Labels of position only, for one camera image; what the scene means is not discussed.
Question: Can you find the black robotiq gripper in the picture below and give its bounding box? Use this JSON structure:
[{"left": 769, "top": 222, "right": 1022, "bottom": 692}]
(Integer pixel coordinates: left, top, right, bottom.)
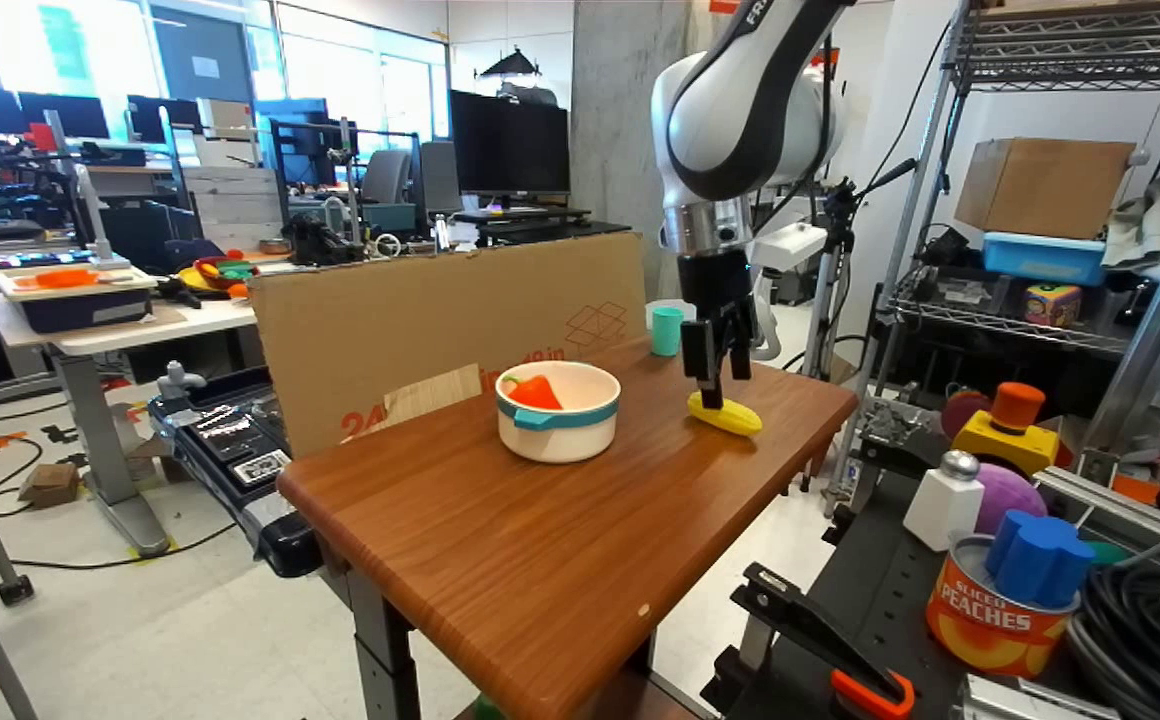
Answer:
[{"left": 677, "top": 244, "right": 760, "bottom": 411}]

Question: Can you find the yellow plastic banana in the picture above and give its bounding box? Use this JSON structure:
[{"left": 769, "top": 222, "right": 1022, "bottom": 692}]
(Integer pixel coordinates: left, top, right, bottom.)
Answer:
[{"left": 684, "top": 387, "right": 769, "bottom": 444}]

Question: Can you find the teal plastic cup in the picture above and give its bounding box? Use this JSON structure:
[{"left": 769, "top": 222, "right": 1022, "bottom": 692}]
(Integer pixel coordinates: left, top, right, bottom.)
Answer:
[{"left": 646, "top": 297, "right": 693, "bottom": 364}]

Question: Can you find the orange toy carrot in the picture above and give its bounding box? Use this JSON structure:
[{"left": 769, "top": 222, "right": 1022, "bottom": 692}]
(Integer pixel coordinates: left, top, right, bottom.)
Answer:
[{"left": 504, "top": 370, "right": 567, "bottom": 411}]

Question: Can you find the white plastic bottle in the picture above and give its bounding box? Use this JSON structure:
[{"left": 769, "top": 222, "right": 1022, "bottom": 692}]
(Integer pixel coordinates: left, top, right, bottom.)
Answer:
[{"left": 902, "top": 446, "right": 989, "bottom": 555}]

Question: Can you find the black perforated base board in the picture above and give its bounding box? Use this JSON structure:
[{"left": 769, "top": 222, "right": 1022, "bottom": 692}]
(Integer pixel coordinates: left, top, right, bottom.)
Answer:
[{"left": 695, "top": 436, "right": 1160, "bottom": 720}]

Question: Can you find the yellow square block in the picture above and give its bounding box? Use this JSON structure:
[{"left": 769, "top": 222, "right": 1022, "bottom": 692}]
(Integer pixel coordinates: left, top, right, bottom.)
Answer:
[{"left": 952, "top": 409, "right": 1064, "bottom": 479}]

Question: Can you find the orange round knob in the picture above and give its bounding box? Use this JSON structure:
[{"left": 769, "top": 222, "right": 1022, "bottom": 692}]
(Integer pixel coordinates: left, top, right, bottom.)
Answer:
[{"left": 989, "top": 378, "right": 1052, "bottom": 436}]

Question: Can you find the black computer monitor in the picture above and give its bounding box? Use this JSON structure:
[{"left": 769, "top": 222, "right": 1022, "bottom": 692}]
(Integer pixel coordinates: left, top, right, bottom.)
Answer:
[{"left": 449, "top": 87, "right": 578, "bottom": 206}]

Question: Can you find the purple ball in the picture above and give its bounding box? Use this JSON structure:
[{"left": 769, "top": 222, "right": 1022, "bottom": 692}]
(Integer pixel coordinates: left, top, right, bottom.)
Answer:
[{"left": 973, "top": 458, "right": 1052, "bottom": 538}]

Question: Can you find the small colourful box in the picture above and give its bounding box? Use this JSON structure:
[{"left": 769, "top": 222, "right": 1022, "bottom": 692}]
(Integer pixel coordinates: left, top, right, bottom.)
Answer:
[{"left": 1022, "top": 281, "right": 1090, "bottom": 332}]

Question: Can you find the blue plastic bin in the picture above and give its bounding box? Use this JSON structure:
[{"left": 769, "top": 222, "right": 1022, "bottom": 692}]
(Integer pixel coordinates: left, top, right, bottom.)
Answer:
[{"left": 982, "top": 226, "right": 1111, "bottom": 290}]

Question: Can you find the brown cardboard panel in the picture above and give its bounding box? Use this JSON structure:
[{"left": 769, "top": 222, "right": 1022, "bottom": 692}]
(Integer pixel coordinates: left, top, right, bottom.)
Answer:
[{"left": 252, "top": 233, "right": 652, "bottom": 464}]

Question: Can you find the large cardboard box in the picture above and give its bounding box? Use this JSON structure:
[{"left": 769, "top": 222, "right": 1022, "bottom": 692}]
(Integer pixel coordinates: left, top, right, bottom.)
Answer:
[{"left": 952, "top": 136, "right": 1139, "bottom": 244}]

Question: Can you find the blue plastic gear block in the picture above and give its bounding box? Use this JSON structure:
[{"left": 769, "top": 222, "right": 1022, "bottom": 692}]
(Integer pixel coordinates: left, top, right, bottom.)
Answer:
[{"left": 985, "top": 509, "right": 1095, "bottom": 612}]

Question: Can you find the peaches tin can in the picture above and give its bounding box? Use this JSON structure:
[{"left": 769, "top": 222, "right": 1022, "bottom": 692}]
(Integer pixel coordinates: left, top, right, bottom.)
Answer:
[{"left": 924, "top": 533, "right": 1079, "bottom": 684}]

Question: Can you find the metal shelf rack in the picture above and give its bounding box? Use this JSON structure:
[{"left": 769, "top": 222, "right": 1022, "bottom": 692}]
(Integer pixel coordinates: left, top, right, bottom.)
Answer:
[{"left": 872, "top": 0, "right": 1160, "bottom": 455}]

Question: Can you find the colourful toy pile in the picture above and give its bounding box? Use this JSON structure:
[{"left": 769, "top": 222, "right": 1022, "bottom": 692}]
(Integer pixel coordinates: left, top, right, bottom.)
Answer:
[{"left": 158, "top": 249, "right": 260, "bottom": 310}]

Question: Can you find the white desk with grey legs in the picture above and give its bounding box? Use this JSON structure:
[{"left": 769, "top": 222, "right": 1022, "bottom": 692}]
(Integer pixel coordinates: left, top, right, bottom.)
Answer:
[{"left": 0, "top": 283, "right": 264, "bottom": 561}]

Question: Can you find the dark box with white tray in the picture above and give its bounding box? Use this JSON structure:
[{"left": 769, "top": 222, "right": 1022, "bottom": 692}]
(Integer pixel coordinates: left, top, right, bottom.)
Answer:
[{"left": 0, "top": 254, "right": 164, "bottom": 337}]

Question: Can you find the flat orange object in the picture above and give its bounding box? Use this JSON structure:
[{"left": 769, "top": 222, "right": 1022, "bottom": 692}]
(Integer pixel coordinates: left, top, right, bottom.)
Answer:
[{"left": 31, "top": 262, "right": 106, "bottom": 297}]

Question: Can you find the small brown floor box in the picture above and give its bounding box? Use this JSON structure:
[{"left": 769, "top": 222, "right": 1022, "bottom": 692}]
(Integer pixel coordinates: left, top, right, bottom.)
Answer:
[{"left": 15, "top": 455, "right": 86, "bottom": 513}]

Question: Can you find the white bowl with teal handles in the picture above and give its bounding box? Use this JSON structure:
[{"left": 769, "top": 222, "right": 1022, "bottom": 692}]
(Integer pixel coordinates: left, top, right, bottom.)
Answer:
[{"left": 493, "top": 357, "right": 624, "bottom": 469}]

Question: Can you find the camera on black stand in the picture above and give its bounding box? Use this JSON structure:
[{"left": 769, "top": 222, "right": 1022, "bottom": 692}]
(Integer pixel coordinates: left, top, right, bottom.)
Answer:
[{"left": 804, "top": 154, "right": 927, "bottom": 390}]

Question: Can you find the black clamp with orange handle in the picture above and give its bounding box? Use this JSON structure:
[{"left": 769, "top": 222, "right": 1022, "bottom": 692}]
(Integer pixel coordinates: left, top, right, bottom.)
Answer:
[{"left": 734, "top": 561, "right": 921, "bottom": 720}]

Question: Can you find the long silver frame bar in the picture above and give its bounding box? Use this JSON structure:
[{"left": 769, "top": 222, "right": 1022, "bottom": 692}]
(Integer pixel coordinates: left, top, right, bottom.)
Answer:
[{"left": 1075, "top": 166, "right": 1160, "bottom": 458}]

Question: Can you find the black cable coil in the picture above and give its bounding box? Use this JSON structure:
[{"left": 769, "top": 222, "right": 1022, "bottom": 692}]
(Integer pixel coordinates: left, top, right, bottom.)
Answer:
[{"left": 1070, "top": 562, "right": 1160, "bottom": 720}]

